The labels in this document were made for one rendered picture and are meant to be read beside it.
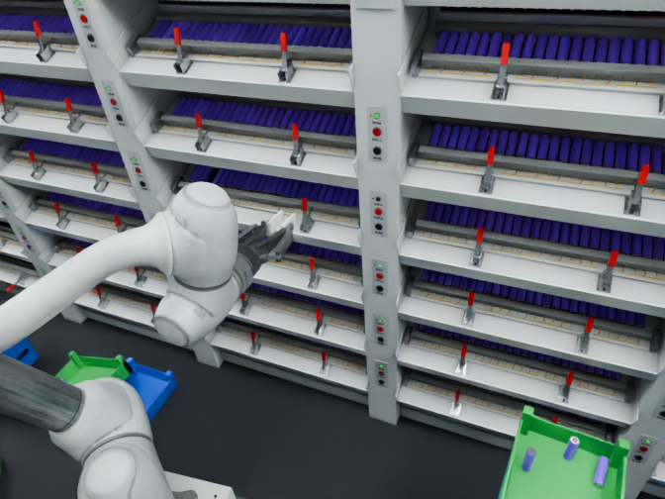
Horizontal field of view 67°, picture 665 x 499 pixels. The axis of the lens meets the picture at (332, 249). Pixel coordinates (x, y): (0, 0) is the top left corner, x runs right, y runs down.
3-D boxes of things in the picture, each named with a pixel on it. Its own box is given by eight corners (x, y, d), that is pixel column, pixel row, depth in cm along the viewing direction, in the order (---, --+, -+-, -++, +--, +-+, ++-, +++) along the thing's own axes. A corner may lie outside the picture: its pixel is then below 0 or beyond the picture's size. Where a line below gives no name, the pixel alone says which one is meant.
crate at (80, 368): (43, 407, 182) (29, 392, 178) (83, 364, 196) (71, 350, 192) (93, 417, 166) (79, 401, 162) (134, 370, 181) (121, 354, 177)
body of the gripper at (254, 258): (220, 279, 105) (243, 256, 112) (255, 287, 102) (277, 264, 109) (215, 249, 101) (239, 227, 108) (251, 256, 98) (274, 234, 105)
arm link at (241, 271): (242, 307, 98) (257, 290, 102) (237, 268, 93) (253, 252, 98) (204, 297, 101) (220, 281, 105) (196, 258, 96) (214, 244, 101)
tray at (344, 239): (364, 255, 127) (357, 237, 119) (171, 216, 148) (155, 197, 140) (386, 193, 136) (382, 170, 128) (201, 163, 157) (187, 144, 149)
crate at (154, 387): (123, 457, 164) (115, 444, 159) (77, 438, 171) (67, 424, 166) (178, 385, 185) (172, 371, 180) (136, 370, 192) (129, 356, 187)
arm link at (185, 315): (240, 314, 99) (247, 263, 91) (193, 367, 87) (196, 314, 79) (195, 292, 101) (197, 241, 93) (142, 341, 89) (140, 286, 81)
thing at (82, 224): (164, 260, 164) (142, 239, 152) (33, 229, 185) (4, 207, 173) (192, 210, 172) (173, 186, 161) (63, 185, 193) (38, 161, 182)
